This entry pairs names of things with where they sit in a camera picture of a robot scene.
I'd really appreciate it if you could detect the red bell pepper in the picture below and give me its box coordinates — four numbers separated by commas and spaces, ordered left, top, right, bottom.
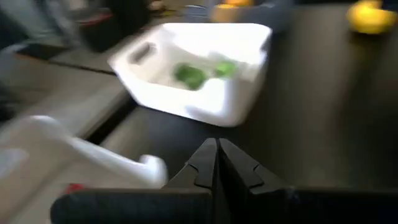
64, 182, 85, 194

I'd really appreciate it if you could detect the clear plastic bin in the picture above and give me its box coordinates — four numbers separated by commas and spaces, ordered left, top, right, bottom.
183, 0, 295, 32

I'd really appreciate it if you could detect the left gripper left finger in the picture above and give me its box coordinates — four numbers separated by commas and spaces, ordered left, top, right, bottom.
50, 138, 219, 224

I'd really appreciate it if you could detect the white plastic basket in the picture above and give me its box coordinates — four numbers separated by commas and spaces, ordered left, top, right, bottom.
107, 22, 274, 128
0, 114, 170, 224

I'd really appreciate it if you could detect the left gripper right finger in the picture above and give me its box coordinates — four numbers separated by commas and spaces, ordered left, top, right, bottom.
217, 138, 398, 224

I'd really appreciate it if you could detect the small green bell pepper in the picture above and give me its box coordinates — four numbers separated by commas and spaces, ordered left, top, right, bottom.
173, 62, 209, 91
214, 60, 239, 78

